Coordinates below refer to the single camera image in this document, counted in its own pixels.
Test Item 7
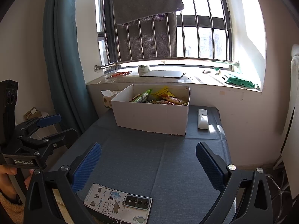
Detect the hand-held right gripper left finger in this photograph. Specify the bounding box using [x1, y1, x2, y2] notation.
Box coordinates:
[23, 142, 102, 224]

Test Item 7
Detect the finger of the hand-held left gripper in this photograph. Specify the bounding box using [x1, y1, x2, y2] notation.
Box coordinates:
[14, 114, 62, 143]
[18, 128, 78, 156]

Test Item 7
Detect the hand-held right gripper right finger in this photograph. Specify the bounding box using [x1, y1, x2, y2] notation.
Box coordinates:
[196, 142, 274, 224]

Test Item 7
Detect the orange cracker packet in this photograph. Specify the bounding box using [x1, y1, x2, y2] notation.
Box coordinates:
[162, 96, 188, 106]

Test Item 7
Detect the white cardboard box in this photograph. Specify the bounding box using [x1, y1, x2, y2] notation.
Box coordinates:
[110, 84, 191, 136]

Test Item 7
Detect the yellow snack packet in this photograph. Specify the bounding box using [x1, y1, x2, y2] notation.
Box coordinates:
[151, 86, 174, 99]

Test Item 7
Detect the long green snack packet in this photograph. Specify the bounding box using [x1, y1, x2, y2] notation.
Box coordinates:
[130, 88, 153, 103]

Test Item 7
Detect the person's left forearm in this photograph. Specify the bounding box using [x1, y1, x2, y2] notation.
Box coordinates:
[0, 191, 25, 224]

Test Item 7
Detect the person's left hand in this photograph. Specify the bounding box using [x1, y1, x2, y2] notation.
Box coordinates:
[0, 166, 33, 200]

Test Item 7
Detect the small brown cardboard box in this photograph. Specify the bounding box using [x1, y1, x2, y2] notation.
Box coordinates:
[23, 107, 44, 122]

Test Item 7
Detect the phone with cartoon case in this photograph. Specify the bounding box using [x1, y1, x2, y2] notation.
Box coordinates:
[84, 183, 153, 224]

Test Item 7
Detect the white remote control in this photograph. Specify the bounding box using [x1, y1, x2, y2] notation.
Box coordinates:
[197, 108, 209, 130]

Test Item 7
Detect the tissue pack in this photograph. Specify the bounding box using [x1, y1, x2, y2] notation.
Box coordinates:
[101, 90, 122, 109]

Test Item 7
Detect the teal curtain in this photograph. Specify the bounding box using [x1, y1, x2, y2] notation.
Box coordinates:
[43, 0, 98, 133]

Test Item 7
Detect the orange ridged tool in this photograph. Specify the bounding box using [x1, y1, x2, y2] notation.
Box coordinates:
[106, 71, 132, 78]

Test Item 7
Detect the green plastic bag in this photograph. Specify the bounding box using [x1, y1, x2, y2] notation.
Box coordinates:
[214, 68, 260, 89]

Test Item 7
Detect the grey flat board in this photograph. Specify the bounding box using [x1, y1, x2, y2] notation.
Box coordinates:
[139, 69, 186, 79]

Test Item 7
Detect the white chair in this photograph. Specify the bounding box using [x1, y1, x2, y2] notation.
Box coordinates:
[266, 44, 299, 217]

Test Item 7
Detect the grey hanging towel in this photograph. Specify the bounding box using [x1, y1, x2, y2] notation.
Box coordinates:
[110, 0, 185, 61]

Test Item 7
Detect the steel window guard rail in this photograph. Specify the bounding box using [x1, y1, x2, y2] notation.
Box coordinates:
[86, 0, 240, 73]

